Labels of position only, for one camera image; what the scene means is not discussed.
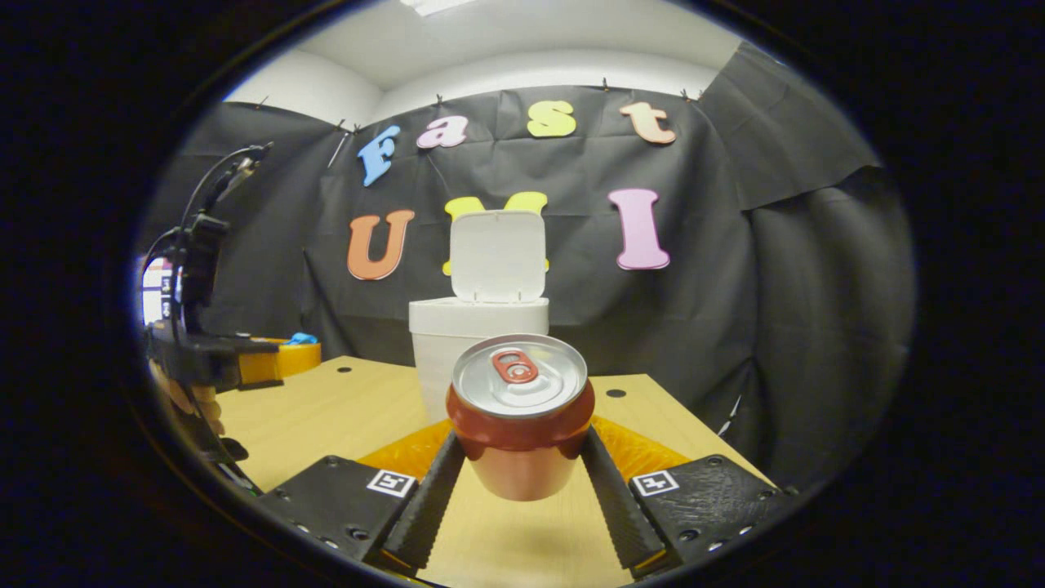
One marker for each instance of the white desktop garbage bin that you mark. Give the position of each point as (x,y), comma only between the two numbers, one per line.
(498,261)

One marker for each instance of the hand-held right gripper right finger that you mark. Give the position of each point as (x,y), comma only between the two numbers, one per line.
(620,514)

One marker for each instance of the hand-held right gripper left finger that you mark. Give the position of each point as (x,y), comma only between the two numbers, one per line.
(424,514)

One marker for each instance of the red pop can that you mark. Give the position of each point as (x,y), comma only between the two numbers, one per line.
(522,457)

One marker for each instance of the wooden desktop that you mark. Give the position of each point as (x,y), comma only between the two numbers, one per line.
(326,416)

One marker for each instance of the black backdrop cloth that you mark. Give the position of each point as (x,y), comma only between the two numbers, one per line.
(718,286)

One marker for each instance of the ceiling light panel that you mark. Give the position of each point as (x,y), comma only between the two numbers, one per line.
(433,5)

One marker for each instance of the blue paper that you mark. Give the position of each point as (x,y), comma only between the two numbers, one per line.
(304,338)

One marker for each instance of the computer monitor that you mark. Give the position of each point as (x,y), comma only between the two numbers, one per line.
(151,294)

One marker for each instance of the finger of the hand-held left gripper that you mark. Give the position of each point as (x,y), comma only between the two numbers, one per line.
(286,363)

